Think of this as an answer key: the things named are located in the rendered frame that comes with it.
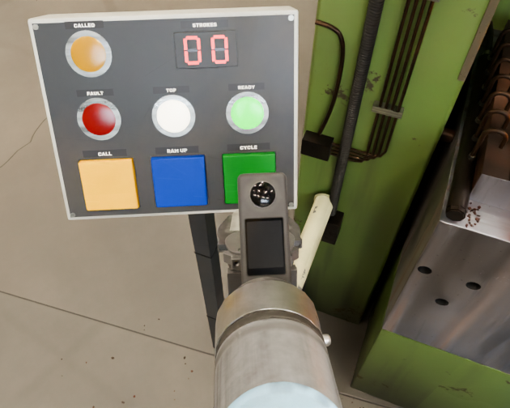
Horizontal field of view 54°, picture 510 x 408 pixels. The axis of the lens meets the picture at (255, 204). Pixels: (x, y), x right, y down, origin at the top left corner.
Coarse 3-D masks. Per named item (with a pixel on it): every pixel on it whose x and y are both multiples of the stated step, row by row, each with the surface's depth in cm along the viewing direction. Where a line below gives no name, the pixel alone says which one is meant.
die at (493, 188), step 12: (504, 36) 97; (504, 48) 94; (504, 72) 90; (504, 84) 88; (504, 96) 86; (492, 108) 85; (492, 120) 83; (504, 120) 83; (492, 144) 80; (480, 156) 82; (492, 156) 79; (504, 156) 79; (480, 168) 79; (492, 168) 77; (504, 168) 77; (480, 180) 78; (492, 180) 77; (504, 180) 76; (480, 192) 80; (492, 192) 79; (504, 192) 78; (492, 204) 81; (504, 204) 80
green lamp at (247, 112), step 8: (240, 104) 68; (248, 104) 68; (256, 104) 68; (232, 112) 68; (240, 112) 68; (248, 112) 68; (256, 112) 68; (232, 120) 69; (240, 120) 69; (248, 120) 69; (256, 120) 69; (248, 128) 69
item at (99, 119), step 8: (96, 104) 67; (88, 112) 67; (96, 112) 67; (104, 112) 67; (112, 112) 68; (88, 120) 68; (96, 120) 68; (104, 120) 68; (112, 120) 68; (88, 128) 68; (96, 128) 68; (104, 128) 68; (112, 128) 68
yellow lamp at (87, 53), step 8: (80, 40) 64; (88, 40) 64; (96, 40) 64; (72, 48) 64; (80, 48) 64; (88, 48) 64; (96, 48) 64; (72, 56) 64; (80, 56) 64; (88, 56) 64; (96, 56) 64; (104, 56) 65; (80, 64) 65; (88, 64) 65; (96, 64) 65
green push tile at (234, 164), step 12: (228, 156) 70; (240, 156) 71; (252, 156) 71; (264, 156) 71; (228, 168) 71; (240, 168) 71; (252, 168) 71; (264, 168) 71; (228, 180) 72; (228, 192) 73
